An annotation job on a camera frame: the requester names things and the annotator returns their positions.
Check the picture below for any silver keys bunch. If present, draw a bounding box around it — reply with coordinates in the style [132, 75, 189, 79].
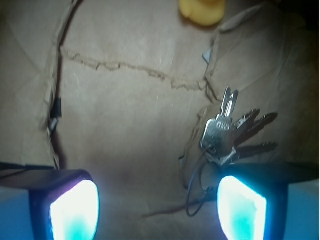
[184, 86, 279, 218]

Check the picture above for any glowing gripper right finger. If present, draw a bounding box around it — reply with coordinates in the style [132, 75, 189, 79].
[217, 162, 320, 240]

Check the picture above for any yellow rubber duck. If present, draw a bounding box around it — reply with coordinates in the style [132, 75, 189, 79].
[178, 0, 226, 27]

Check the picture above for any brown paper bag bin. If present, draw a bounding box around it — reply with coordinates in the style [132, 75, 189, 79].
[0, 0, 320, 240]

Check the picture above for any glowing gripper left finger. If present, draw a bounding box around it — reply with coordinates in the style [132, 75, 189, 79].
[0, 163, 100, 240]

